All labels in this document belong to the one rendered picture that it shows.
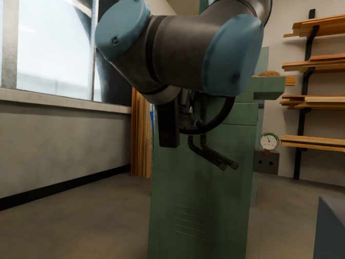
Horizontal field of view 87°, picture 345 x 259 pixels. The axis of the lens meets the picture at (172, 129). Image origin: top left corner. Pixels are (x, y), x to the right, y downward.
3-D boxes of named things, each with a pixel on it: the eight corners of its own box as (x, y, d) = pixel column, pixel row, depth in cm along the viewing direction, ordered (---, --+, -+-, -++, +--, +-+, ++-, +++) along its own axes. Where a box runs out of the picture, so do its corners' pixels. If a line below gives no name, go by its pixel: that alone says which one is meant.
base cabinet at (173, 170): (144, 264, 90) (153, 119, 87) (182, 213, 143) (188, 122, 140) (242, 303, 73) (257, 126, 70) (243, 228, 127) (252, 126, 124)
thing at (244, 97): (160, 100, 86) (160, 92, 86) (176, 105, 105) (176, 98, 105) (253, 103, 71) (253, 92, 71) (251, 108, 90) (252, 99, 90)
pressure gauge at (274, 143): (257, 154, 65) (260, 131, 64) (257, 153, 68) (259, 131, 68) (278, 156, 62) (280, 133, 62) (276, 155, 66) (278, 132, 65)
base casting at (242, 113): (154, 119, 87) (155, 100, 87) (189, 122, 140) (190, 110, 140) (257, 126, 70) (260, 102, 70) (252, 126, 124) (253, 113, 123)
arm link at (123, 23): (129, 50, 21) (73, 43, 25) (168, 101, 32) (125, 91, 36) (162, -13, 22) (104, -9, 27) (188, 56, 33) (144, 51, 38)
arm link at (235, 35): (275, -4, 22) (182, -2, 27) (250, 36, 15) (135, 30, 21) (259, 68, 28) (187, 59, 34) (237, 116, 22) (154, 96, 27)
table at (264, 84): (131, 88, 80) (132, 74, 80) (160, 98, 109) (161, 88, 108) (291, 87, 58) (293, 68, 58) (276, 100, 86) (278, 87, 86)
